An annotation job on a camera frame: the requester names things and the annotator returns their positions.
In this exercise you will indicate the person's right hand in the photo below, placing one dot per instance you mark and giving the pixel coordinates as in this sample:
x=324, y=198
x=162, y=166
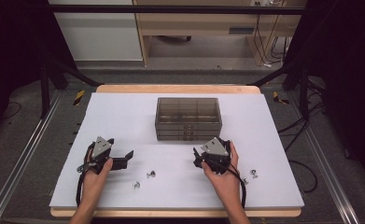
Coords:
x=225, y=183

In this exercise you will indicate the wooden table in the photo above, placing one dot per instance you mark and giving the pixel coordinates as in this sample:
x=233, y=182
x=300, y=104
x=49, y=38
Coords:
x=177, y=88

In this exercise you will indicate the yellow clamp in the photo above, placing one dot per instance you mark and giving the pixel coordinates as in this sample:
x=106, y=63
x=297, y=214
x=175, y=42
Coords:
x=79, y=97
x=279, y=98

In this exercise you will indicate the office chair base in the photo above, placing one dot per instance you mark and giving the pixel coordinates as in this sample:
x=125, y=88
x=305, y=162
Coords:
x=174, y=38

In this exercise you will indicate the silver cufflink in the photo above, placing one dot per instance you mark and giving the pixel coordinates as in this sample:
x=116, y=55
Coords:
x=136, y=185
x=245, y=180
x=254, y=173
x=151, y=174

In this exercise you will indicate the person's left hand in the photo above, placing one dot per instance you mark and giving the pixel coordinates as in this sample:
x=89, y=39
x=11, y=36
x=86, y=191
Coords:
x=93, y=180

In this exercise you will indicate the yellow clamp right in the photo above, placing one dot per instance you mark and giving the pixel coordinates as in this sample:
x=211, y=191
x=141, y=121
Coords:
x=279, y=98

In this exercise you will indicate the aluminium floor rail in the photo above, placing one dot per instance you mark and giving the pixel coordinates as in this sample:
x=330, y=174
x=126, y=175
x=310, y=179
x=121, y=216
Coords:
x=326, y=168
x=21, y=155

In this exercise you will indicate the black frame crossbar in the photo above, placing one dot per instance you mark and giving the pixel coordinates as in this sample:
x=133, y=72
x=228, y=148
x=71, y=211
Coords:
x=171, y=9

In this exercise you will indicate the light wooden desk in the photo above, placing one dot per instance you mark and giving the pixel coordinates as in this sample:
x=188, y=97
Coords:
x=202, y=23

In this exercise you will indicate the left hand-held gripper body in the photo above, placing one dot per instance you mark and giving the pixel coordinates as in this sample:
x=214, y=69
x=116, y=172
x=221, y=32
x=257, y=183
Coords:
x=101, y=148

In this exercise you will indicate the white cabinet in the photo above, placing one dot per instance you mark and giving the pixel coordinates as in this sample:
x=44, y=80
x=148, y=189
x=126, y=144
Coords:
x=99, y=37

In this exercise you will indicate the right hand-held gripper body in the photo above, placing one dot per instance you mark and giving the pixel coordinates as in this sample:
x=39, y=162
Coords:
x=216, y=155

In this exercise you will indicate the black curtain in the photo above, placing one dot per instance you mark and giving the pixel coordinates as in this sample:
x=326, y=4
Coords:
x=351, y=62
x=12, y=46

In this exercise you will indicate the black frame leg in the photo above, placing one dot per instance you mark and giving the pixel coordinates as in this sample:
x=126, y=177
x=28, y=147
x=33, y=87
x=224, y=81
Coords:
x=304, y=93
x=44, y=93

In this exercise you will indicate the yellow clamp left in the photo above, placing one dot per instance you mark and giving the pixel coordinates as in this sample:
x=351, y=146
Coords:
x=79, y=97

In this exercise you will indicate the smoky transparent drawer case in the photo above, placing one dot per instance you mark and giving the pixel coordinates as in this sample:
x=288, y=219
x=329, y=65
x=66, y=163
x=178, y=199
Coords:
x=188, y=109

